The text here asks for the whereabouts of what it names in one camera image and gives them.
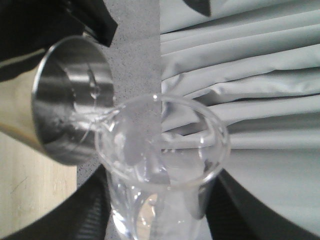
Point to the grey curtain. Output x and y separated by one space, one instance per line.
256 65

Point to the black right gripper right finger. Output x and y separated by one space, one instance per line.
235 214

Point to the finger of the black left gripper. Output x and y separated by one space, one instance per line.
203 7
29 27

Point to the steel double jigger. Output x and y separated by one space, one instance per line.
49 97

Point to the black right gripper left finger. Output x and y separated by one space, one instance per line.
82 216

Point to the wooden cutting board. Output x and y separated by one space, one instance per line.
31 184

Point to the clear glass beaker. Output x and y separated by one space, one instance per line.
162 154

